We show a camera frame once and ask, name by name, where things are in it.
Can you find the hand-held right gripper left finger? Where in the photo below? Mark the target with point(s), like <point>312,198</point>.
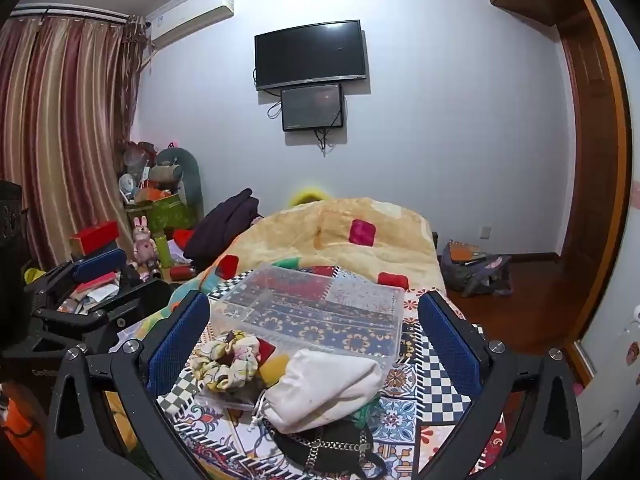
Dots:
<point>179,341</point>

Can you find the yellow plush toy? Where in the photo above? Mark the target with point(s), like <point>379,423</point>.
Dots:
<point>307,195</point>

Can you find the orange bag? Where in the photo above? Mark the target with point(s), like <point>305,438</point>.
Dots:
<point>20,422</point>

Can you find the patterned patchwork blanket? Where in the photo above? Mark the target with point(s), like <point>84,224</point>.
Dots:
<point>430,415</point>

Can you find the small white fan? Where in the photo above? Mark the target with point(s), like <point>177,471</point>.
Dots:
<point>127,183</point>

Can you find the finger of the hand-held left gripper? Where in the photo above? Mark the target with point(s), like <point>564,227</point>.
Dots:
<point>97,265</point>
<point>135,305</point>

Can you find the white curtain rail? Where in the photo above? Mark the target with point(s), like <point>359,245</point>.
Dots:
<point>70,11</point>

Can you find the pink bunny toy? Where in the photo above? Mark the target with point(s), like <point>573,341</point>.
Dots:
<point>145,245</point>

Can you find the green cardboard box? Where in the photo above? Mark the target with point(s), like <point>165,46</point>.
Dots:
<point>170,215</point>

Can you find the clear plastic storage box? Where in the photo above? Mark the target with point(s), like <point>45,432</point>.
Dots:
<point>320,305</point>

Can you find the white air conditioner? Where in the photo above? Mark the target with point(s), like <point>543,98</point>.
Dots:
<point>192,17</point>

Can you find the orange notebook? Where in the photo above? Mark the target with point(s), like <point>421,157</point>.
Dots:
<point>462,251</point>

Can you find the red cloth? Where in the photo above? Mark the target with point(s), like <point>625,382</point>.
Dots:
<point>184,236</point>

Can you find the pile of papers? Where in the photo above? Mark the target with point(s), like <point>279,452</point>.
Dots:
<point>92,292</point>

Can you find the yellow soft pad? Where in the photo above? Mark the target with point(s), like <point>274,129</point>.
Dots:
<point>272,372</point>

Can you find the black plastic crate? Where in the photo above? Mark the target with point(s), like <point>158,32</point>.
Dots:
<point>12,240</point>

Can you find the yellow quilt with red squares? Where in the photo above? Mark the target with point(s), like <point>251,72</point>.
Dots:
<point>310,232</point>

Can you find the striped red curtain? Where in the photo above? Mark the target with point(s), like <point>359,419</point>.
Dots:
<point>65,135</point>

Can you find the dark purple jacket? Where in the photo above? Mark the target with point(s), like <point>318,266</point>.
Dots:
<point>225,225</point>

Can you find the red soft pad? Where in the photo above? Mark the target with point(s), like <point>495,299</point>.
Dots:
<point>266,349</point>

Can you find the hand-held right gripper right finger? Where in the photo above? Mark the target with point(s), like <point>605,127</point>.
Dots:
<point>449,342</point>

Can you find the clear flat plastic packet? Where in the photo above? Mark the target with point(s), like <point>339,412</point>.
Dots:
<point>227,400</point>

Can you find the red box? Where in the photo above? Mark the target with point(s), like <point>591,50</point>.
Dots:
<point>95,236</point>

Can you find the white wall socket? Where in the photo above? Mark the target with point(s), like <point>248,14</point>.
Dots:
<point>485,231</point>

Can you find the grey purple backpack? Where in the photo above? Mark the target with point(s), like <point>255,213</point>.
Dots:
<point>475,275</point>

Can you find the green bottle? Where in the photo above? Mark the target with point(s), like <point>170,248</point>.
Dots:
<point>163,250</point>

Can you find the small black monitor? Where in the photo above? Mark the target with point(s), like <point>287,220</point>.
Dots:
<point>312,107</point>

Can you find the green ribbon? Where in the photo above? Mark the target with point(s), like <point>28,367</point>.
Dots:
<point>365,412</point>

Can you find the black wall television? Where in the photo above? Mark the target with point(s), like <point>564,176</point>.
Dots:
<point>310,52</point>

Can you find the red can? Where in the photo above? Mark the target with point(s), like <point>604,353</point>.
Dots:
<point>182,272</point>

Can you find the floral yellow scrunchie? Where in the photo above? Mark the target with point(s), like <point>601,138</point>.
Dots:
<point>225,360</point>

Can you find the wooden door frame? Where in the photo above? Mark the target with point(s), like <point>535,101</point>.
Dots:
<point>595,160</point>

